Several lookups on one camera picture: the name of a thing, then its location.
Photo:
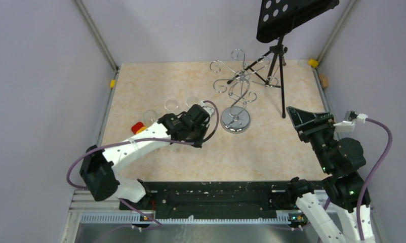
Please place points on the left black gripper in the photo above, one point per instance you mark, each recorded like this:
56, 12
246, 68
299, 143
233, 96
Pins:
198, 143

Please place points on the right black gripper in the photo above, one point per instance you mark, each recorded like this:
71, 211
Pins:
306, 122

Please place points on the clear wine glass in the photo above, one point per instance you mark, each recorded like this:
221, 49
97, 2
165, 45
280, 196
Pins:
192, 101
172, 106

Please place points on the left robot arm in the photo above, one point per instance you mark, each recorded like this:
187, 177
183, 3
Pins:
101, 166

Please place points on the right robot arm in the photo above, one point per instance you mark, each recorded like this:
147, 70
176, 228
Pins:
340, 160

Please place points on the chrome wine glass rack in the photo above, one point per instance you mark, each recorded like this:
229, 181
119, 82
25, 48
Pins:
235, 118

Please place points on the red yellow toy block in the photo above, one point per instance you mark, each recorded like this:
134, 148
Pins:
138, 128

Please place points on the yellow corner clip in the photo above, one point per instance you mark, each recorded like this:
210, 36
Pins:
313, 63

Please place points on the yellow left edge clip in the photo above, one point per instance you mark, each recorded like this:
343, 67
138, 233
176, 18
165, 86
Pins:
112, 84

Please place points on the black music stand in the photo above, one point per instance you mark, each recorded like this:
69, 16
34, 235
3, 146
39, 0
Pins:
277, 19

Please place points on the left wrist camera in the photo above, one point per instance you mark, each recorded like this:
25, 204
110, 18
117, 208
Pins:
210, 110

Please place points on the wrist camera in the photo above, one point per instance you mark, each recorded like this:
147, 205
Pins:
349, 122
210, 110

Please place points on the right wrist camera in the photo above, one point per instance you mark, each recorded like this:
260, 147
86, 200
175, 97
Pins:
349, 122

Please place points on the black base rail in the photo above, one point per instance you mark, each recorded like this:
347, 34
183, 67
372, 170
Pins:
214, 200

